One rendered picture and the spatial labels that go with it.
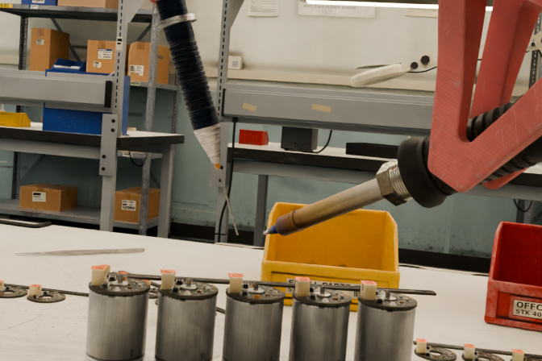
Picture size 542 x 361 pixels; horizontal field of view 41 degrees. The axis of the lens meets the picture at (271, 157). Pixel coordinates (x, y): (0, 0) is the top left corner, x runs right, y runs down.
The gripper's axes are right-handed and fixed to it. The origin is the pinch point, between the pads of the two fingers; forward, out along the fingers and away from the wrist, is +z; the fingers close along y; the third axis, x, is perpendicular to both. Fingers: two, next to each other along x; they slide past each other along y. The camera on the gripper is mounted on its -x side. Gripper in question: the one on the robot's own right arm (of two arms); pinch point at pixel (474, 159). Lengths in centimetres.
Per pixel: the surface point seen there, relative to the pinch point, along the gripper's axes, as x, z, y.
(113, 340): -7.2, 13.2, 4.3
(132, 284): -8.6, 11.7, 3.1
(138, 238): -36, 33, -25
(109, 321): -7.7, 12.6, 4.4
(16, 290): -25.3, 27.1, -4.6
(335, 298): -3.0, 8.7, -2.4
